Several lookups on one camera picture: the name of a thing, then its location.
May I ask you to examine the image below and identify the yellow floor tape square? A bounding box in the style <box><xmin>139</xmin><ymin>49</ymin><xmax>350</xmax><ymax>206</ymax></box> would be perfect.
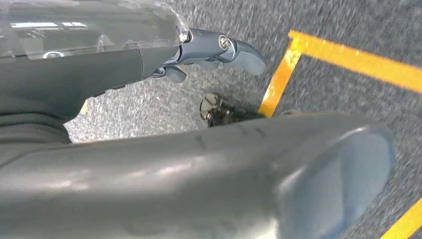
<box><xmin>258</xmin><ymin>29</ymin><xmax>422</xmax><ymax>119</ymax></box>

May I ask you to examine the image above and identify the metal disc floor fitting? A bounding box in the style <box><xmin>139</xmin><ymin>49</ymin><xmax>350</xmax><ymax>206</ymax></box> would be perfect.
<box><xmin>199</xmin><ymin>93</ymin><xmax>263</xmax><ymax>128</ymax></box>

